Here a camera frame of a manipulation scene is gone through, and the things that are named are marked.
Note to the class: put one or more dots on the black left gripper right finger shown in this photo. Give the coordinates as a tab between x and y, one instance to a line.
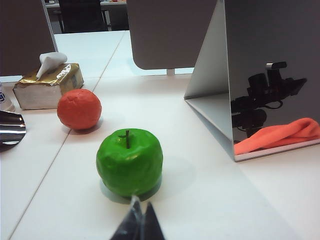
153	225

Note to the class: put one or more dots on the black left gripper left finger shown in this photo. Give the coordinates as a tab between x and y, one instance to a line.
130	222

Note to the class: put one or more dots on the box under cloth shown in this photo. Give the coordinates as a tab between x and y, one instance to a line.
262	50

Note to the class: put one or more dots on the green apple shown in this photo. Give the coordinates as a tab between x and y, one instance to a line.
130	165

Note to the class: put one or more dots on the orange fruit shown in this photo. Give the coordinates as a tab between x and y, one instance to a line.
79	109

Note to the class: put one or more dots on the shiny silver foil bag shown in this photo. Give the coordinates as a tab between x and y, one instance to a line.
10	132

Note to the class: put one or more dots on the gold tissue box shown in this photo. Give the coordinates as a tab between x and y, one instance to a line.
40	95

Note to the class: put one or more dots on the white paper cup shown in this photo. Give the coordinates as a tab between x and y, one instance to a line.
5	97

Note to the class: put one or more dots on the white tissue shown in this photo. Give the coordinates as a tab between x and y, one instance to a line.
50	61

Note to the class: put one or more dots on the wide grey partition panel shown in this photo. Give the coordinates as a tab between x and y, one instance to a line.
162	30

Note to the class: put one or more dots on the black office chair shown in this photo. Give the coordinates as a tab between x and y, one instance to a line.
82	15

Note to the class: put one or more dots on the narrow grey partition panel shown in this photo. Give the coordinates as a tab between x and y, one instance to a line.
20	37

